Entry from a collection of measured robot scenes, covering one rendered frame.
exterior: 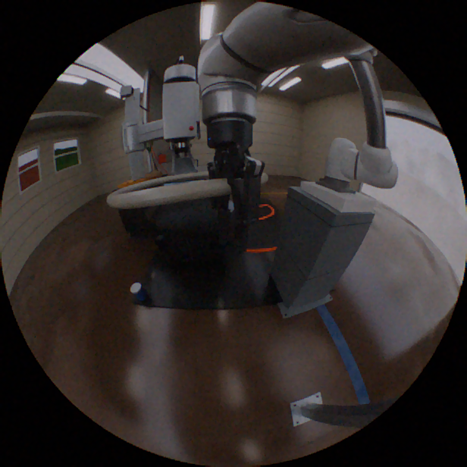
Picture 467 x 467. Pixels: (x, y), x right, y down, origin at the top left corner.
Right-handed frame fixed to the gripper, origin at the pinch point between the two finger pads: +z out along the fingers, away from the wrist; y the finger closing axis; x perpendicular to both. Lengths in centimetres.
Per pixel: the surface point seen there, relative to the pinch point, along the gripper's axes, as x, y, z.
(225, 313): -9, 24, 81
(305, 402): -5, -60, 86
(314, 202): -49.7, 2.8, 1.7
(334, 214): -43.7, -9.3, 2.5
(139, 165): 14, 179, -26
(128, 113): 25, 174, -98
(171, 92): -8, 73, -68
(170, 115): -8, 74, -50
